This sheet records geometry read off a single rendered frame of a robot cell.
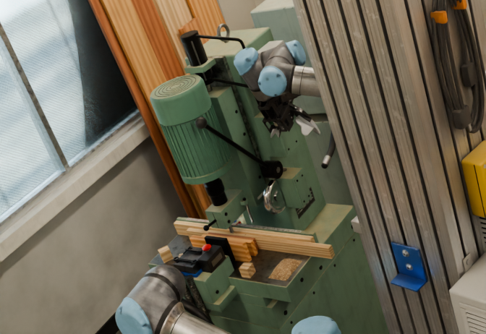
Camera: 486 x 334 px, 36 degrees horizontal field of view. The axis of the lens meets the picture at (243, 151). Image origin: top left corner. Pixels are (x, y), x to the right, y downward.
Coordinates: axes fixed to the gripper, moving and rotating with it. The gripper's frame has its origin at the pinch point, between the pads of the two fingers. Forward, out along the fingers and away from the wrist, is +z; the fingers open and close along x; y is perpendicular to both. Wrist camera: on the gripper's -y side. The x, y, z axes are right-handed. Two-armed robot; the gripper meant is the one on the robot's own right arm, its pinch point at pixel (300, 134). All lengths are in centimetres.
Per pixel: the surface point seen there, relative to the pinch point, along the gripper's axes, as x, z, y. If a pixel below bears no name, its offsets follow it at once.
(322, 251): 4.0, 26.8, 24.9
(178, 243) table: -57, 27, 24
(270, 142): -15.2, 5.1, -2.1
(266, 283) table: -9.5, 24.5, 39.4
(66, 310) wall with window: -167, 82, 28
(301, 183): -10.0, 21.9, 1.8
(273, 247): -15.4, 27.4, 23.9
